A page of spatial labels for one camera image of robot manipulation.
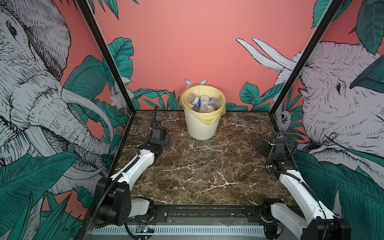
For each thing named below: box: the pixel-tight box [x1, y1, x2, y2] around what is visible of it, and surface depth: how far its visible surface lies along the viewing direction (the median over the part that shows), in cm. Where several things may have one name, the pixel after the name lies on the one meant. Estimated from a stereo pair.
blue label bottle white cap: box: [209, 97, 224, 110], surface depth 92 cm
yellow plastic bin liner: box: [180, 84, 227, 125], surface depth 92 cm
